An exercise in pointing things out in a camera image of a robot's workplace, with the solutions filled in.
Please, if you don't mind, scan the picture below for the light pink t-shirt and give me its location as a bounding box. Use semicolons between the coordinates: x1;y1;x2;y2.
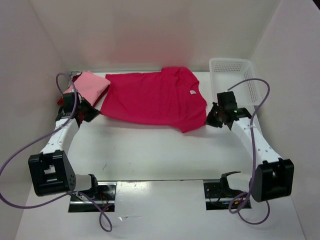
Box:
63;71;111;107

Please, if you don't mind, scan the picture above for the dark red t-shirt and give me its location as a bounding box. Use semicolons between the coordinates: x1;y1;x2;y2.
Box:
56;73;111;108

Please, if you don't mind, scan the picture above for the magenta t-shirt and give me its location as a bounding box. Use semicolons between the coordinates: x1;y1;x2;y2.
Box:
100;67;207;133

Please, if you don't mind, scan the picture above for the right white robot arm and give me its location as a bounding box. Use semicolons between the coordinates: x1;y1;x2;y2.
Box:
206;102;294;202

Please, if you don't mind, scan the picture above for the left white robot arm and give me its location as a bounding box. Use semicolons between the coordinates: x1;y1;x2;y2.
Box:
28;98;100;197

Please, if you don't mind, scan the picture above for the white plastic basket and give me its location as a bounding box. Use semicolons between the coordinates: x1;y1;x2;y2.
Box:
209;58;263;108

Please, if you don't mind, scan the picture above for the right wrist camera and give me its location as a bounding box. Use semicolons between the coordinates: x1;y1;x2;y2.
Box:
217;91;238;110

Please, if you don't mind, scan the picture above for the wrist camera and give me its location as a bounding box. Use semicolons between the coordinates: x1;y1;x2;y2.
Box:
217;91;238;110
56;92;82;120

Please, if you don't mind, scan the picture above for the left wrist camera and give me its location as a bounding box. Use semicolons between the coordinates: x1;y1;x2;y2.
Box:
56;92;82;120

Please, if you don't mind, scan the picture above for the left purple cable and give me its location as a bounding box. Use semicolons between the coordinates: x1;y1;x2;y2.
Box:
0;72;113;233

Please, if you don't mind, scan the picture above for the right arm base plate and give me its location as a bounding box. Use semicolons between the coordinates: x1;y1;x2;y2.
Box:
203;179;242;211

